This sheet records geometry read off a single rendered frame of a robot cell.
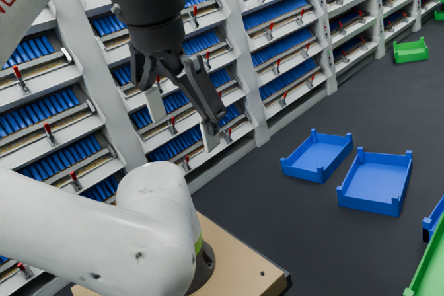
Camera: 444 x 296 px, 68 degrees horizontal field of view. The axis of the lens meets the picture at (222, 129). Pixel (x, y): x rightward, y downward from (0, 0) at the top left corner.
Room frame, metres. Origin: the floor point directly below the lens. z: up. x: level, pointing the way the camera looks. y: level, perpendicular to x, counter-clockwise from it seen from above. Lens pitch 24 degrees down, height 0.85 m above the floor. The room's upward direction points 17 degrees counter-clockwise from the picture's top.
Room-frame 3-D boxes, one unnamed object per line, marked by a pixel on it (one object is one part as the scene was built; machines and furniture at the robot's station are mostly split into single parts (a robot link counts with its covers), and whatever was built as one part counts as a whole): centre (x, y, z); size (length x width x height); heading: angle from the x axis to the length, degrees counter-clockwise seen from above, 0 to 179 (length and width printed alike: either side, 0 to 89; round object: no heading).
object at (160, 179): (0.53, 0.16, 0.48); 0.16 x 0.13 x 0.19; 2
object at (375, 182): (1.00, -0.51, 0.04); 0.30 x 0.20 x 0.08; 138
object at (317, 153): (1.27, -0.39, 0.04); 0.30 x 0.20 x 0.08; 130
